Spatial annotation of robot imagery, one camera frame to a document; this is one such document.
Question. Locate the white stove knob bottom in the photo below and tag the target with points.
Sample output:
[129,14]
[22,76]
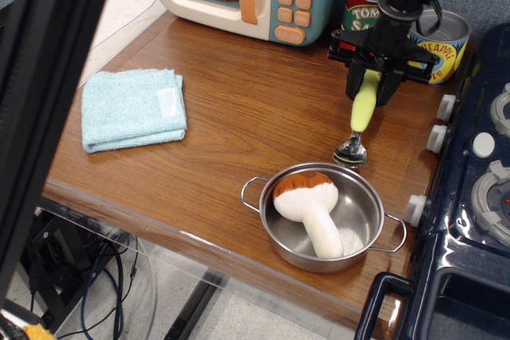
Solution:
[414,209]

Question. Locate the white stove knob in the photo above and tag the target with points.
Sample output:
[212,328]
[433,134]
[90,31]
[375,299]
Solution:
[446,106]
[436,138]
[414,209]

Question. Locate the green handled metal spoon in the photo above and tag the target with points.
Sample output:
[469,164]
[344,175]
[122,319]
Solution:
[352,153]

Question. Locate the stainless steel pot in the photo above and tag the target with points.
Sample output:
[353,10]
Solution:
[359,216]

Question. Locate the dark blue toy stove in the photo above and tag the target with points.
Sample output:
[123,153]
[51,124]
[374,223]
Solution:
[459,284]

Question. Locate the white stove knob top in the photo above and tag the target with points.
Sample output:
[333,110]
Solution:
[446,106]

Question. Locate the pineapple slices can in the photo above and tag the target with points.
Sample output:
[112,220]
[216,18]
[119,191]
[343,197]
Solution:
[448,43]

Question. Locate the plush mushroom toy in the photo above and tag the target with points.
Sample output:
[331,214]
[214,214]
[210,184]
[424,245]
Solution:
[308,198]

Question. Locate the clear acrylic table guard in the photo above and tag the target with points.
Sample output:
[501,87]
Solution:
[121,22]

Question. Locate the light blue folded cloth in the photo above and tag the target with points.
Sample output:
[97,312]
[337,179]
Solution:
[133,108]

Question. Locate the tomato sauce can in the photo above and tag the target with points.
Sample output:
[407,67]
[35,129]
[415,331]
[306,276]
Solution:
[360,14]

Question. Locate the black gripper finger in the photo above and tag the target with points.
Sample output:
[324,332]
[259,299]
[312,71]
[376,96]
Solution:
[355,76]
[388,85]

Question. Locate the white stove knob middle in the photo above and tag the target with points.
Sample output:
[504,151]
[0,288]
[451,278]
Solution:
[436,138]

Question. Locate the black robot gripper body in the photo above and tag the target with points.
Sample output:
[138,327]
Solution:
[386,46]

